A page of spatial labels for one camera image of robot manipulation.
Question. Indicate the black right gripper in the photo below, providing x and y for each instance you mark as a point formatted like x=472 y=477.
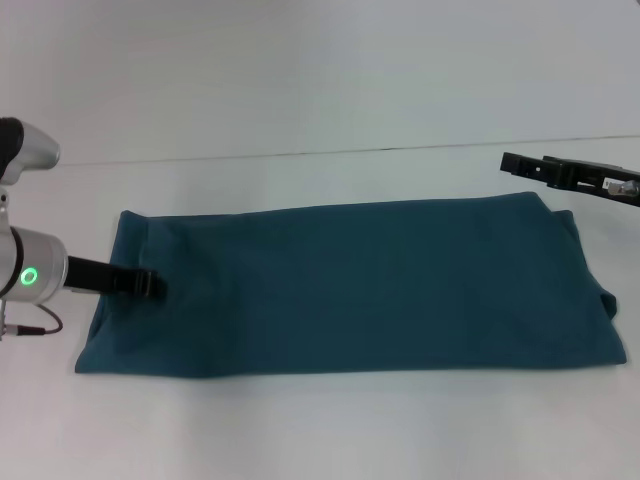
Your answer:
x=590 y=180

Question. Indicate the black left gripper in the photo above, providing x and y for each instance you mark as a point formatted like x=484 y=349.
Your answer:
x=92 y=275

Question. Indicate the blue FREE print t-shirt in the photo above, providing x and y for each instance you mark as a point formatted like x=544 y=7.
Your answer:
x=350 y=290

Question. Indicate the white left camera bracket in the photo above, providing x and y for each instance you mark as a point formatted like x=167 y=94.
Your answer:
x=3 y=205

